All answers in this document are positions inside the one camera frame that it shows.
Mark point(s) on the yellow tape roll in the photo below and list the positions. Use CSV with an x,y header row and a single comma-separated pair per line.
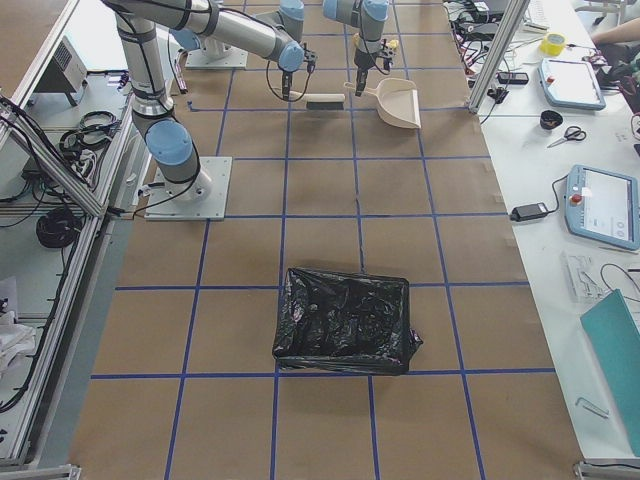
x,y
552,44

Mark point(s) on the black tape roll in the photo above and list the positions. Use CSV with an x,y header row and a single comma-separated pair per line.
x,y
550,119

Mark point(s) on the blue teach pendant near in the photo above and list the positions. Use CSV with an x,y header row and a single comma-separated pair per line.
x,y
603,206

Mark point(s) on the aluminium frame post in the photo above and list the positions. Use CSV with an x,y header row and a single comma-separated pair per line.
x,y
508,26

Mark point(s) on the blue teach pendant far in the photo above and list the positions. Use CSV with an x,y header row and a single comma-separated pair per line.
x,y
570,84

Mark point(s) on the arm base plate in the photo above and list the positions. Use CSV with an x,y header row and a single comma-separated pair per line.
x,y
205,199
233,58

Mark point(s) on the black bag lined bin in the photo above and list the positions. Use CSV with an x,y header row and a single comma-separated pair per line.
x,y
345,322

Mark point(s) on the black power adapter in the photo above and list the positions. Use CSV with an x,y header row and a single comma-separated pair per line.
x,y
529,212

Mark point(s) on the teal folder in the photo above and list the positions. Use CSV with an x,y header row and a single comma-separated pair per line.
x,y
614,338

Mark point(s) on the scissors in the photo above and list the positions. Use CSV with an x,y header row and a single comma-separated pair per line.
x,y
572,133

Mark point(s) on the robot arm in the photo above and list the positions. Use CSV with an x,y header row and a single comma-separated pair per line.
x,y
211,35
369,18

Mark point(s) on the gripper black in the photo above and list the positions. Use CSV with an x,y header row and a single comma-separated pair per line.
x,y
360,61
286,78

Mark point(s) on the blue teach pendant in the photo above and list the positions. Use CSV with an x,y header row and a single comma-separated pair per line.
x,y
603,206
570,84

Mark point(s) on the beige plastic dustpan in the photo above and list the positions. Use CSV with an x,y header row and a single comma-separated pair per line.
x,y
397,102

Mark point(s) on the white hand brush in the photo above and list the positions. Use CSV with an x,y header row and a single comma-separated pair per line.
x,y
319,101

